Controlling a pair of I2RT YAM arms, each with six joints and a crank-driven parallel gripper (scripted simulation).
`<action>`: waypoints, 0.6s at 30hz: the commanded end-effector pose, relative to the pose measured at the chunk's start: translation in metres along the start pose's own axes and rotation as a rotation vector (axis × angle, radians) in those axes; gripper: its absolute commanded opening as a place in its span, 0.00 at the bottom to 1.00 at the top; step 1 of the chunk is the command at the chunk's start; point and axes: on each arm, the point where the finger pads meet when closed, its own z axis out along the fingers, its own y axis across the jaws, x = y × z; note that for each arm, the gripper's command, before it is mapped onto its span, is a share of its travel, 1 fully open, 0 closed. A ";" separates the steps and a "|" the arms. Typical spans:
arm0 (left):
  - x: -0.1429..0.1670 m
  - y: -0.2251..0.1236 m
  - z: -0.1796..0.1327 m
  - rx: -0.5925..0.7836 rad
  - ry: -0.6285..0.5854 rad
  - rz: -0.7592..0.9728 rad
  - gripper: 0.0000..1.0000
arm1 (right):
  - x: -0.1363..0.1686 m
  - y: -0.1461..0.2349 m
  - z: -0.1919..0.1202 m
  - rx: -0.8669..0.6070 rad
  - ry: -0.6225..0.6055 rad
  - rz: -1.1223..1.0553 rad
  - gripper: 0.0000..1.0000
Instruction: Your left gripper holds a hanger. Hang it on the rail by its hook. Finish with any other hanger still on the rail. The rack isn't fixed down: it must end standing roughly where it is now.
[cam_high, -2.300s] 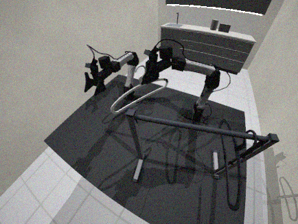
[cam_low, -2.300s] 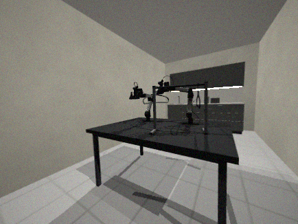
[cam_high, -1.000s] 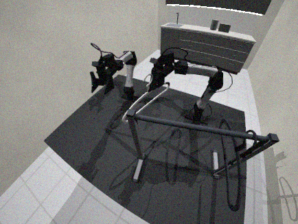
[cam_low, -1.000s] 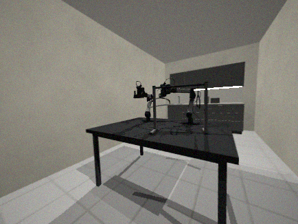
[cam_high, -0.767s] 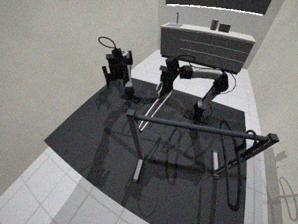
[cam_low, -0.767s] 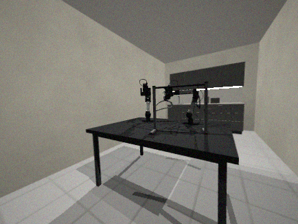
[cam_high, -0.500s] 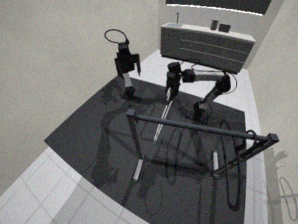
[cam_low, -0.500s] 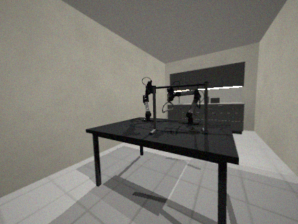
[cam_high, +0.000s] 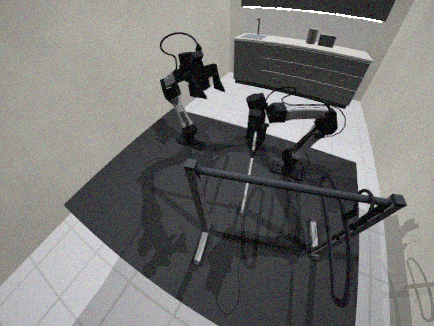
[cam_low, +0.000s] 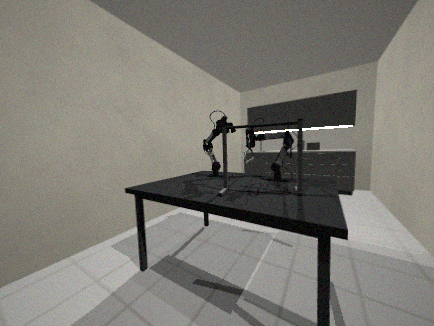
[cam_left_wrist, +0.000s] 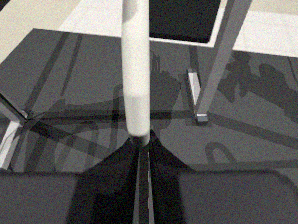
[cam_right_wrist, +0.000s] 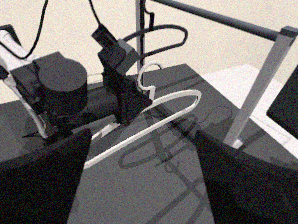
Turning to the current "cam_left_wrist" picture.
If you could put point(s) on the white clothes hanger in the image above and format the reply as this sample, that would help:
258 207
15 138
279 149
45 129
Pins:
136 89

